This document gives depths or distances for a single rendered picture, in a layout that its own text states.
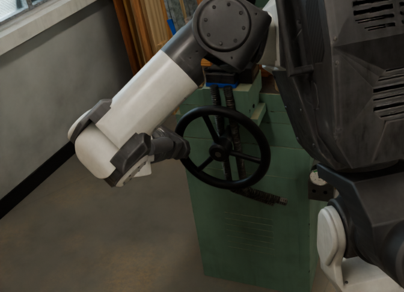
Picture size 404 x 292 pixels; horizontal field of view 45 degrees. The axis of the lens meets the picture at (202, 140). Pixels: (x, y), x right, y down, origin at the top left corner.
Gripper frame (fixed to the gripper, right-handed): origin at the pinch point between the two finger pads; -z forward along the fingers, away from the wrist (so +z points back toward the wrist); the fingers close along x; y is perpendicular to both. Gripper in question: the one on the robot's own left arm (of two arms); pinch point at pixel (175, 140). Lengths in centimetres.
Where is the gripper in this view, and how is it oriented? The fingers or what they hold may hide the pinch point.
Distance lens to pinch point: 134.2
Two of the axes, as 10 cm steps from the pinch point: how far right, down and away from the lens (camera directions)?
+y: 4.6, -8.5, -2.5
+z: -3.6, 0.8, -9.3
